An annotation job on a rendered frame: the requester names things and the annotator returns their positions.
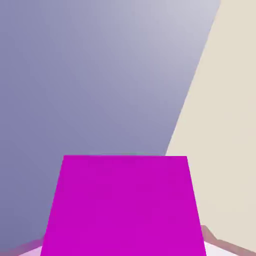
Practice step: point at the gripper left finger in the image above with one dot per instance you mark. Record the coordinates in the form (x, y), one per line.
(30, 249)

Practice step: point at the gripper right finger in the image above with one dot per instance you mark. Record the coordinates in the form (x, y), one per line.
(220, 247)

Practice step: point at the small magenta cube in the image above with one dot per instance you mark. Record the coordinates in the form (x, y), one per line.
(124, 208)

